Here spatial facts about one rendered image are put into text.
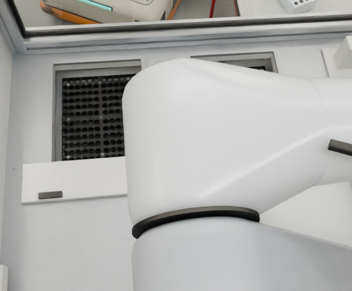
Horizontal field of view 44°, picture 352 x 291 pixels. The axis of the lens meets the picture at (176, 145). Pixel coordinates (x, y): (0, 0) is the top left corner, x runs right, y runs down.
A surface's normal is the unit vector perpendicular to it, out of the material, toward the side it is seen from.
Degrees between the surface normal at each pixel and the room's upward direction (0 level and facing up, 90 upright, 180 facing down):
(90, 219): 0
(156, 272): 40
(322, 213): 4
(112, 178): 0
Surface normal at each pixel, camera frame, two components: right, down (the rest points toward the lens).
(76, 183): 0.05, -0.41
